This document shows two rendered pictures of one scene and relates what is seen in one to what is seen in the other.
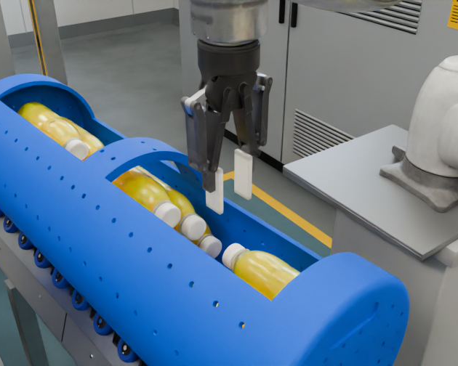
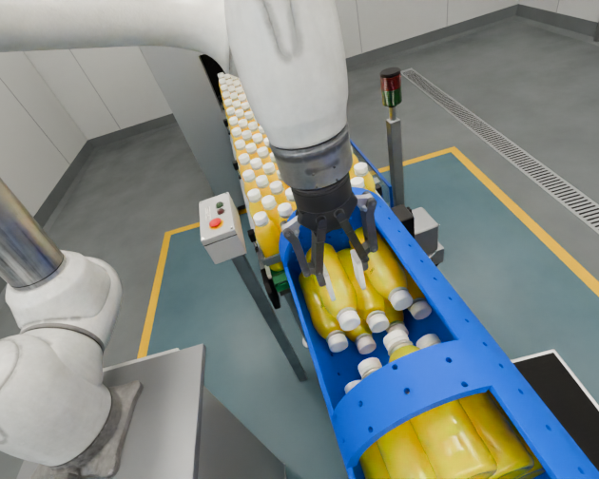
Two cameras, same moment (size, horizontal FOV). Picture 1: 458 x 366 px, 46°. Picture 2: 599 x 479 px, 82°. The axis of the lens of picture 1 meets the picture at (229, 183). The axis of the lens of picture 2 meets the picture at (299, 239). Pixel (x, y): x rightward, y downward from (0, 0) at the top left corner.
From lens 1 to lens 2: 0.95 m
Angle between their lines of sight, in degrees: 98
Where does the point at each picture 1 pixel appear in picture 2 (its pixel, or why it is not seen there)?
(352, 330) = not seen: hidden behind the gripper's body
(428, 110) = (64, 388)
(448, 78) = (28, 364)
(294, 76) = not seen: outside the picture
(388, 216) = (181, 394)
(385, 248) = not seen: hidden behind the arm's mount
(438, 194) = (126, 392)
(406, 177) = (116, 432)
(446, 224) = (155, 369)
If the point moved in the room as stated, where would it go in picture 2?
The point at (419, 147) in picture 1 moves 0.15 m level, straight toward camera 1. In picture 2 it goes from (93, 408) to (164, 351)
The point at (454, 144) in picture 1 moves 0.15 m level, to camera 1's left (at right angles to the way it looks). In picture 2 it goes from (93, 362) to (144, 391)
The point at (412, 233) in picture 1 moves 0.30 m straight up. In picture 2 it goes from (186, 367) to (103, 284)
